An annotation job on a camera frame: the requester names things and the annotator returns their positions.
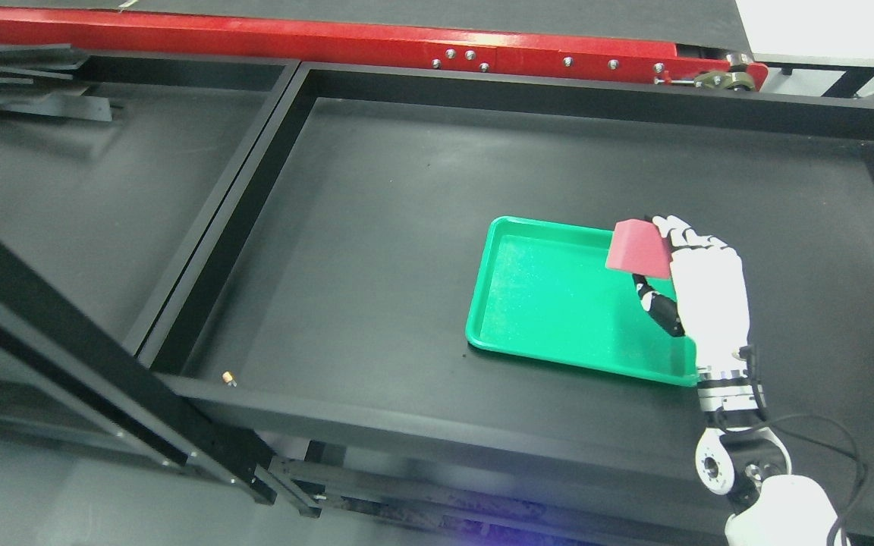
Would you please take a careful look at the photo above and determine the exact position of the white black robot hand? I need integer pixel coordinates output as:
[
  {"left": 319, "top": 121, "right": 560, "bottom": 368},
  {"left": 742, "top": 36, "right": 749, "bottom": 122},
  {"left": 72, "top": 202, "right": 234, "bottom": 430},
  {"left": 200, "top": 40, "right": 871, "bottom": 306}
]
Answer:
[{"left": 633, "top": 215, "right": 750, "bottom": 379}]

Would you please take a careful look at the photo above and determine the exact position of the pink block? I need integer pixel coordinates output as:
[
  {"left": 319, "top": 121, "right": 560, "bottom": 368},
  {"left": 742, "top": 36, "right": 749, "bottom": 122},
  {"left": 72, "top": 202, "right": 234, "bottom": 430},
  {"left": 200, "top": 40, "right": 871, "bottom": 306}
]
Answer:
[{"left": 605, "top": 218, "right": 671, "bottom": 280}]

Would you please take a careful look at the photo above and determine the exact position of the green plastic tray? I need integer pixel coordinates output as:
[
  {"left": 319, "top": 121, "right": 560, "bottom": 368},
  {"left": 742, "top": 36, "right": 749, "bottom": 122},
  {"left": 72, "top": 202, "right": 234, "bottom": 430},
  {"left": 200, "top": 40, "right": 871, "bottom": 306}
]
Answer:
[{"left": 464, "top": 215, "right": 697, "bottom": 388}]

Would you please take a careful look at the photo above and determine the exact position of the black right metal shelf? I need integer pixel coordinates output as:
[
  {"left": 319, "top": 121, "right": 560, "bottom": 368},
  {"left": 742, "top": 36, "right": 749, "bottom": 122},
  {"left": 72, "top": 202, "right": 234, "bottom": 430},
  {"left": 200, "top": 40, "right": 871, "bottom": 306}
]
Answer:
[{"left": 138, "top": 63, "right": 874, "bottom": 544}]

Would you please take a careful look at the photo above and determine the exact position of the black metal shelf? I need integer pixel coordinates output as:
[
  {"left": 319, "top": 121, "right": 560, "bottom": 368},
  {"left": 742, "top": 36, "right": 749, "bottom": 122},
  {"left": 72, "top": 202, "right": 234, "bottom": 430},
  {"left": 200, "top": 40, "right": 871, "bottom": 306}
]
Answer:
[
  {"left": 0, "top": 52, "right": 307, "bottom": 511},
  {"left": 138, "top": 63, "right": 874, "bottom": 544}
]

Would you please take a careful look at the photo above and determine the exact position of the black left metal shelf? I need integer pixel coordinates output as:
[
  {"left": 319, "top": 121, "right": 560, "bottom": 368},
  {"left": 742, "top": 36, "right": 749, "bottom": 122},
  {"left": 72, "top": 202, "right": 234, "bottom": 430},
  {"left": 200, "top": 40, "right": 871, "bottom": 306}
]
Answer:
[{"left": 0, "top": 52, "right": 307, "bottom": 511}]

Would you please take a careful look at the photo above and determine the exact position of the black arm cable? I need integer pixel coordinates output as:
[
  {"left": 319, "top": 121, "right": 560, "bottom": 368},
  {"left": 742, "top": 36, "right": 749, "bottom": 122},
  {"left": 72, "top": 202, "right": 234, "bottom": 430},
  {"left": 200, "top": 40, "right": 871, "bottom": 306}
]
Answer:
[{"left": 737, "top": 345, "right": 868, "bottom": 546}]

